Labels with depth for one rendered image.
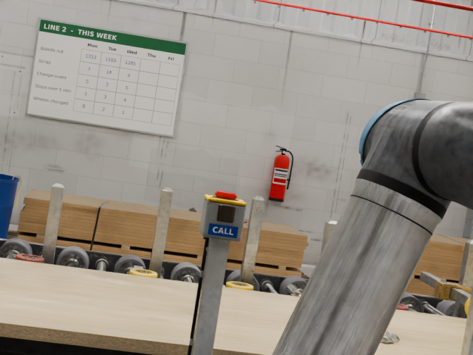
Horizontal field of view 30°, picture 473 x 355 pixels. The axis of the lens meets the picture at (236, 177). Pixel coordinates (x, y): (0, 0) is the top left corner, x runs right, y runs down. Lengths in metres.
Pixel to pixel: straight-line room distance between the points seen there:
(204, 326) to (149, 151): 7.11
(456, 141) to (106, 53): 7.75
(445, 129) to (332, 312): 0.25
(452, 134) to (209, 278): 0.70
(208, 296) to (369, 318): 0.58
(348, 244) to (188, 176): 7.67
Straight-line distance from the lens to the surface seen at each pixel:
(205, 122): 8.69
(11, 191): 7.12
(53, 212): 2.66
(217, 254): 1.57
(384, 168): 1.06
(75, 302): 2.07
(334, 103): 8.90
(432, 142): 1.01
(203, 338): 1.60
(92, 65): 8.65
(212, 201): 1.55
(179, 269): 3.07
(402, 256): 1.06
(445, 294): 2.87
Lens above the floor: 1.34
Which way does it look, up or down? 3 degrees down
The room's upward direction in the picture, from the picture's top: 9 degrees clockwise
